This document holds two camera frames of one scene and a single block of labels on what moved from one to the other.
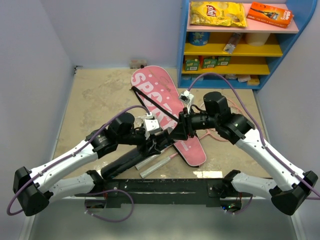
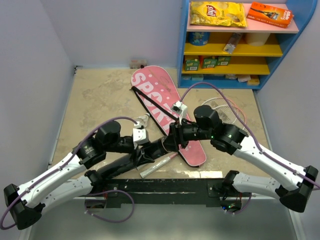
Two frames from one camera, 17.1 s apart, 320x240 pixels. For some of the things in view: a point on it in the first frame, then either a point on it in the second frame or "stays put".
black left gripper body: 142,145 to 136,157
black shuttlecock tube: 125,161 stays put
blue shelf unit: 247,56 stays put
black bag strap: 148,99 stays put
